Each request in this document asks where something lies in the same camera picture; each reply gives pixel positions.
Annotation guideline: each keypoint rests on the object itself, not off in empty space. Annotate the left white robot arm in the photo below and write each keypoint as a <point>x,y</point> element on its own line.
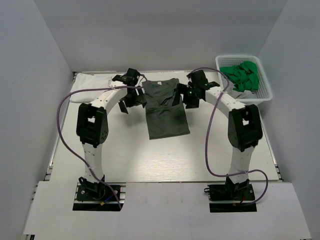
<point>92,119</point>

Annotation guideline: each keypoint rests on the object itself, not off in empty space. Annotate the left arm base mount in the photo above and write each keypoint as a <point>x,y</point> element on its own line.
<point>97,197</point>

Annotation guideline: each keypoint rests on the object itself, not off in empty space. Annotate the dark grey t-shirt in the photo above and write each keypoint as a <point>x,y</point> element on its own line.
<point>164,120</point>

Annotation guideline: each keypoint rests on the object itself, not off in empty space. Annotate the green t-shirt in basket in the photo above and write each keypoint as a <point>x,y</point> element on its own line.
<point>243,76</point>

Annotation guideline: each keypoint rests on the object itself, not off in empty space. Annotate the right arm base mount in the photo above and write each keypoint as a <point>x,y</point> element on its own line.
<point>222,202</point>

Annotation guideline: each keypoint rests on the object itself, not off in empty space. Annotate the white folded t-shirt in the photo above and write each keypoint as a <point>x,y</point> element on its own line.
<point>88,81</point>

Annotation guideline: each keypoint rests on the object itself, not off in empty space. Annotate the grey t-shirt in basket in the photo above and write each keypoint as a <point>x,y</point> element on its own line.
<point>247,94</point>

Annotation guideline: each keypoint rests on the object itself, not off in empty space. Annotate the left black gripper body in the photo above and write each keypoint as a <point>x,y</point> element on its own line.
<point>133,99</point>

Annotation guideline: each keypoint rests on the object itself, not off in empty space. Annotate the white plastic basket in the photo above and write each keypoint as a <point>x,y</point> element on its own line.
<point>263,94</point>

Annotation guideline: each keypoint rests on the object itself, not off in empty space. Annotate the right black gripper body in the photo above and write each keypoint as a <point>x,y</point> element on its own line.
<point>190,97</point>

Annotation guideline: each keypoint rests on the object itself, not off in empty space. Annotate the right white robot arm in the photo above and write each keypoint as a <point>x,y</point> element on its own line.
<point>244,129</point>

